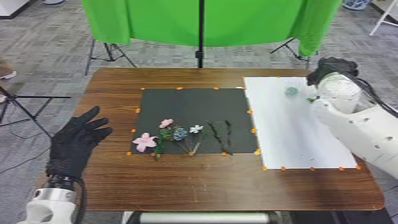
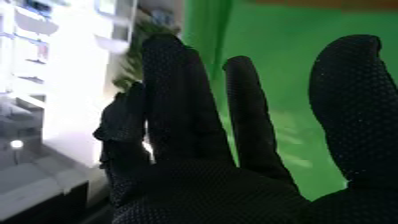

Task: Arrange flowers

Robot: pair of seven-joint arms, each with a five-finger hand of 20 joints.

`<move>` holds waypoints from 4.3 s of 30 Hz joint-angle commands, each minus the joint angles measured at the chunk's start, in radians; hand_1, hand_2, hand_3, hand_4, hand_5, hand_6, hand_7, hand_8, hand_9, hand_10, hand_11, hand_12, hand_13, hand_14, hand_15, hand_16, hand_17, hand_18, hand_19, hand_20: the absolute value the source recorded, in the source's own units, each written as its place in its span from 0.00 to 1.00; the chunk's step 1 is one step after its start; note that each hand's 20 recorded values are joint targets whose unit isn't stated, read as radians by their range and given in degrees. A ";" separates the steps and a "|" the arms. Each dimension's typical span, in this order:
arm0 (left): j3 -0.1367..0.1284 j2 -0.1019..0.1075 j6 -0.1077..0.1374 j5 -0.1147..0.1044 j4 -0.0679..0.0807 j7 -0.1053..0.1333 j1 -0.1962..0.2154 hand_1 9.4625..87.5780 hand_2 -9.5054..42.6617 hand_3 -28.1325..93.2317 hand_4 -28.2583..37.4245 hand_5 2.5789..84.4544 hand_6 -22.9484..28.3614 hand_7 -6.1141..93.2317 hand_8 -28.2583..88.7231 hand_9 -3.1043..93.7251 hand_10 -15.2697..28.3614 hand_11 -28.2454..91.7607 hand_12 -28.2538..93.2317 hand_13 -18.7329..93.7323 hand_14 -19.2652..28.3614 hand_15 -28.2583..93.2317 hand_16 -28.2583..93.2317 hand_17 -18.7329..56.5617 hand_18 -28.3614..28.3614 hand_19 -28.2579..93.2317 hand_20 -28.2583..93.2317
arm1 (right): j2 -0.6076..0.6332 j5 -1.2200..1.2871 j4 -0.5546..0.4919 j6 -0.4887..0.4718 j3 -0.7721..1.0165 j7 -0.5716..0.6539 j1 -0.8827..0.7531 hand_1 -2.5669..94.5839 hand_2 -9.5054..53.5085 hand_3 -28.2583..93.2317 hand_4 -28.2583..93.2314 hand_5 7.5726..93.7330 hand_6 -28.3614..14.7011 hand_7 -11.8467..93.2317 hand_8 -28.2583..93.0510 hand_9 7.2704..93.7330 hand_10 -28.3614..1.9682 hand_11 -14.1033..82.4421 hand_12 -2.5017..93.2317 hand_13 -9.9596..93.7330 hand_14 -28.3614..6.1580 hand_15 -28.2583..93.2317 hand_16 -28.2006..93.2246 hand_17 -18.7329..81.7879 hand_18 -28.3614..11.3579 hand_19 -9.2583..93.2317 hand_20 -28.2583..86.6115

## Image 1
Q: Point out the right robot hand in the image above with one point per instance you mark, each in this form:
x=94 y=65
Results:
x=331 y=66

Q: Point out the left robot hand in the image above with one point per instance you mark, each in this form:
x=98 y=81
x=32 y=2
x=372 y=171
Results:
x=73 y=146

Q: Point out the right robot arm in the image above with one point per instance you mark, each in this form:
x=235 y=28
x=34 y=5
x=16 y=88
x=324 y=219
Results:
x=361 y=130

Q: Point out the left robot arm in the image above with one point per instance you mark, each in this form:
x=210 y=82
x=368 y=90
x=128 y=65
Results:
x=54 y=203

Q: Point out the teal flower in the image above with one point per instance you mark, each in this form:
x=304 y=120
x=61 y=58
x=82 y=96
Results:
x=292 y=90

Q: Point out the large pink flower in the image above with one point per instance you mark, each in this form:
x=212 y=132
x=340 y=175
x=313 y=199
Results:
x=144 y=141

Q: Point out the black tripod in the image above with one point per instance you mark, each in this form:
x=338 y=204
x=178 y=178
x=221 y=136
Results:
x=27 y=106

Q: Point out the leafy green sprig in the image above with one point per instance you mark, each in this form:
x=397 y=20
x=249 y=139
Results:
x=160 y=141

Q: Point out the small pink flower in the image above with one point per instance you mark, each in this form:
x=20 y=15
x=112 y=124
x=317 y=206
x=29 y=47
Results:
x=166 y=123

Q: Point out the white stand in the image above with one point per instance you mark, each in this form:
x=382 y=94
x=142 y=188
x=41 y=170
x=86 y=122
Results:
x=384 y=16

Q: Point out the blue flower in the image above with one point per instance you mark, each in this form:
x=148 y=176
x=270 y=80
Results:
x=180 y=133

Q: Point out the blue and white vase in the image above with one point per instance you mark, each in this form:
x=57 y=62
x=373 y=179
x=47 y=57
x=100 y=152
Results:
x=356 y=4

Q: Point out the white flower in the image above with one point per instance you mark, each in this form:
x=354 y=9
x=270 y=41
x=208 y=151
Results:
x=196 y=128

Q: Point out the white sheet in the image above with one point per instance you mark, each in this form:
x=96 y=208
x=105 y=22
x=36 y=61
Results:
x=285 y=133

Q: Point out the dark mat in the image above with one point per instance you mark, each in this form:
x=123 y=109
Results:
x=196 y=106

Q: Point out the black backdrop stand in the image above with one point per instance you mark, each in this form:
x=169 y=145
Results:
x=201 y=33

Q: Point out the thin dark green sprig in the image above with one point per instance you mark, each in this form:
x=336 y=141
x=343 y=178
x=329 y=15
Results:
x=228 y=130
x=217 y=137

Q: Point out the pale grey bar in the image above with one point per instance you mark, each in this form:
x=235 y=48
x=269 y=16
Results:
x=205 y=218

